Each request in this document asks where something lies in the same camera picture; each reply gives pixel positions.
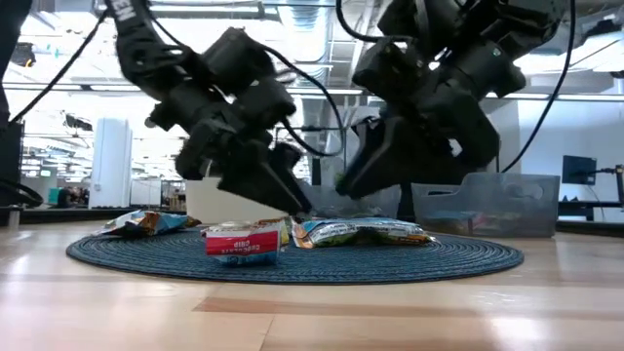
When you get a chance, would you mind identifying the grey translucent plastic bin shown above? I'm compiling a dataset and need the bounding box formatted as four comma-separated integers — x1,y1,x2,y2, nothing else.
411,172,561,239

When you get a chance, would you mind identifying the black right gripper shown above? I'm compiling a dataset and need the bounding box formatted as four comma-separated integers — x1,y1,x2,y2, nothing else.
335,90,501,199

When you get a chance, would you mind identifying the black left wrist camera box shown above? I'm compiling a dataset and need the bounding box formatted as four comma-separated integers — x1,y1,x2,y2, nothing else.
238,77,297,131

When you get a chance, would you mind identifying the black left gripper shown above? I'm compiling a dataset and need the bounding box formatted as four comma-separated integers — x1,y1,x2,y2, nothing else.
174,116,313,215

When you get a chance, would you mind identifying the black left wrist camera cable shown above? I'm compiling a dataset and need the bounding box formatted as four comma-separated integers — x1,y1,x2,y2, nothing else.
262,46,347,158

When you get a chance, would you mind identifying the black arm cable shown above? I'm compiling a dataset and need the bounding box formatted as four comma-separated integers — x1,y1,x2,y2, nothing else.
501,0,577,175
9,9,113,124

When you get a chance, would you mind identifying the green and white chip bag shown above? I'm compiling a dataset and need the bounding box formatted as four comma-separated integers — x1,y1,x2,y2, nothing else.
291,216,438,250

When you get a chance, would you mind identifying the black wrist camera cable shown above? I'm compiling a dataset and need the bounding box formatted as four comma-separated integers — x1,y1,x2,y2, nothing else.
334,0,420,45
262,46,347,158

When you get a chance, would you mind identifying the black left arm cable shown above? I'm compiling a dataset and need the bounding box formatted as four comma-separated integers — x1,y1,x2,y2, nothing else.
9,9,113,124

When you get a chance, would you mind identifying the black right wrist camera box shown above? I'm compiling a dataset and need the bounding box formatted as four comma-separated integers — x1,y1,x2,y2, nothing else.
351,37,425,101

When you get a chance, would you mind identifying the black curved cable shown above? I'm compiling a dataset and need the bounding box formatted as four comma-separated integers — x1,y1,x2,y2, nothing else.
0,174,46,207

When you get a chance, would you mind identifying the black wall monitor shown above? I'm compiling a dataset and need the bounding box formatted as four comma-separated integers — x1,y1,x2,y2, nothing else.
562,154,599,186

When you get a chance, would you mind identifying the white plastic bin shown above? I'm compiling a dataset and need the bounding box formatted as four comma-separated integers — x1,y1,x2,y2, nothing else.
184,175,289,225

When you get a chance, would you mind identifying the round dark blue woven placemat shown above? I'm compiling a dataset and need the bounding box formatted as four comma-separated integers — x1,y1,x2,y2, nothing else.
65,226,526,287

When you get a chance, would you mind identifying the red granola bar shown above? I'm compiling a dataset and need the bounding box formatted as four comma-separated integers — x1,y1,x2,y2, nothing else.
203,216,293,267

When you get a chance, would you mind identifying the person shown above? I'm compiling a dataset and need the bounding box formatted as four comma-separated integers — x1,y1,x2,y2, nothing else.
57,186,90,209

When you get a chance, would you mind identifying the white pillar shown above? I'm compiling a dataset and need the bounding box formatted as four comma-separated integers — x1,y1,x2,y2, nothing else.
89,116,134,210

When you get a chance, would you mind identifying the blue granola bar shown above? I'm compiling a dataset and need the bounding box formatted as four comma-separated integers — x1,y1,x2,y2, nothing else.
92,209,202,239

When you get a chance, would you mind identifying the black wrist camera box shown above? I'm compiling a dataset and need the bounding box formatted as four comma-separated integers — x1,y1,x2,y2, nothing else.
238,77,297,131
351,37,425,101

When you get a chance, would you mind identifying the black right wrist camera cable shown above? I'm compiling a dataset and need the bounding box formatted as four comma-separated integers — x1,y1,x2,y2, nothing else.
334,0,420,45

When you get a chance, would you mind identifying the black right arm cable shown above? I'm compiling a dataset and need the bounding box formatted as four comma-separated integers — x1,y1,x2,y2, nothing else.
501,0,577,175

